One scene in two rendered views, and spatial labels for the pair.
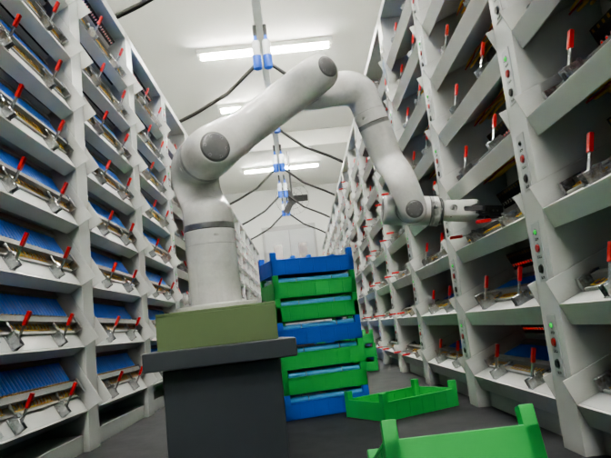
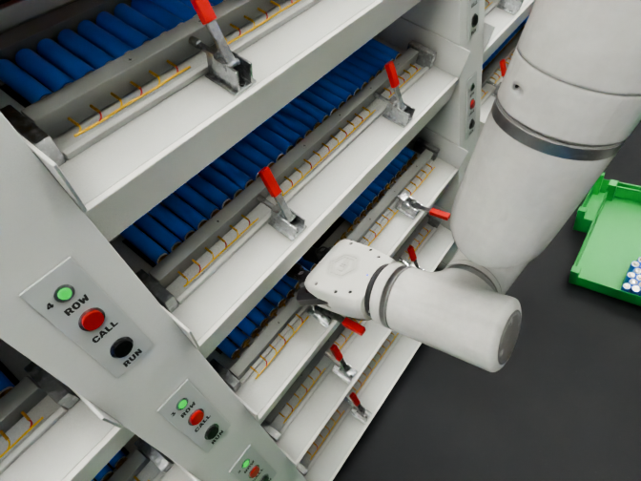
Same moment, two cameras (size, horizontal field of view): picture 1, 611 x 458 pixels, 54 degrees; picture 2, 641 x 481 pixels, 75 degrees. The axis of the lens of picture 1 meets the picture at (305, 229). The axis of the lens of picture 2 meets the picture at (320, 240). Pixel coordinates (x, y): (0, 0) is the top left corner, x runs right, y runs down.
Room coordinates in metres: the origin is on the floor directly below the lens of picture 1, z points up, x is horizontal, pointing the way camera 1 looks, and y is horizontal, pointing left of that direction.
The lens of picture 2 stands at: (1.94, -0.15, 1.02)
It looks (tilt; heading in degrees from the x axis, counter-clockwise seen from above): 43 degrees down; 232
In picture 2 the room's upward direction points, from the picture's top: 18 degrees counter-clockwise
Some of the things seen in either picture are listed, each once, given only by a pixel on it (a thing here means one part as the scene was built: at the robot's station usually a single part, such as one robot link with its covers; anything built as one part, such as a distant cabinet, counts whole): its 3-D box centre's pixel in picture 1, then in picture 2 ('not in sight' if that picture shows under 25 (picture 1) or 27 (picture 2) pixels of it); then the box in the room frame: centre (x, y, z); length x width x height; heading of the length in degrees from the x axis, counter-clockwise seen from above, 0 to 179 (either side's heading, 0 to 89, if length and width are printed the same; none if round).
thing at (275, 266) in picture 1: (305, 264); not in sight; (2.18, 0.02, 0.52); 0.30 x 0.20 x 0.08; 108
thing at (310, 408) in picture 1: (319, 400); not in sight; (2.18, 0.02, 0.04); 0.30 x 0.20 x 0.08; 108
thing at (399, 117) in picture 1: (424, 189); not in sight; (2.64, -0.55, 0.85); 0.20 x 0.09 x 1.69; 91
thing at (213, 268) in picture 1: (213, 269); not in sight; (1.42, 0.23, 0.46); 0.19 x 0.19 x 0.18
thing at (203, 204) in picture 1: (201, 185); not in sight; (1.45, 0.25, 0.67); 0.19 x 0.12 x 0.24; 27
